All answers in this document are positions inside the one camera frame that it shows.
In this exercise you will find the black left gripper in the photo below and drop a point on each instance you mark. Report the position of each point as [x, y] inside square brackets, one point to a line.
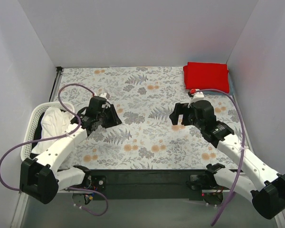
[108, 116]

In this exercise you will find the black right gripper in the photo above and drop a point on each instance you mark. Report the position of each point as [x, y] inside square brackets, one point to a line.
[185, 114]

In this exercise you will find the red t shirt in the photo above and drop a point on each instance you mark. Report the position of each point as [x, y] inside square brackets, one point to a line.
[206, 76]

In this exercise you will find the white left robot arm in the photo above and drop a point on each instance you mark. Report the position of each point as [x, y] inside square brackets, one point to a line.
[41, 178]

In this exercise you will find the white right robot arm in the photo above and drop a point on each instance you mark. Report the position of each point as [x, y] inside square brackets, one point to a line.
[263, 186]

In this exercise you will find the floral patterned table cloth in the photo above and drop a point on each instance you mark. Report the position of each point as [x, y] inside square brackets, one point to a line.
[143, 97]

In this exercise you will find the folded grey-blue t shirt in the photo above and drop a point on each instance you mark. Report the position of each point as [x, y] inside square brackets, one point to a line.
[231, 89]

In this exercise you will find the white t shirt in basket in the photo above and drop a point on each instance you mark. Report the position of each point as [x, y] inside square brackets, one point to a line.
[54, 123]

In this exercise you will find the black garment in basket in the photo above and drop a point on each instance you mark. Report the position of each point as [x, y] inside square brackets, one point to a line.
[37, 136]

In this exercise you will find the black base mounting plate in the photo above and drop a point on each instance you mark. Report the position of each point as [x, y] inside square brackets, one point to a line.
[152, 184]

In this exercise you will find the white plastic laundry basket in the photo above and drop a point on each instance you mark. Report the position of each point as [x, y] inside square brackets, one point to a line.
[33, 121]

